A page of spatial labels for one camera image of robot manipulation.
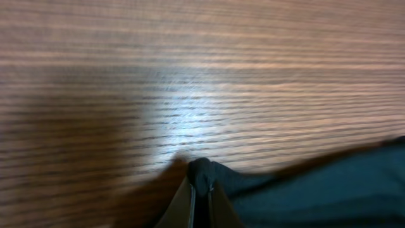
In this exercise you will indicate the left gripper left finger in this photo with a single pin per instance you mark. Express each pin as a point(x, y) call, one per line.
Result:
point(180, 212)

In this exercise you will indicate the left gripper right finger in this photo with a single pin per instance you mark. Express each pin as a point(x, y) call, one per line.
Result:
point(221, 213)

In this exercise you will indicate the black t-shirt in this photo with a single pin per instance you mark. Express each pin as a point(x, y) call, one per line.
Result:
point(361, 190)

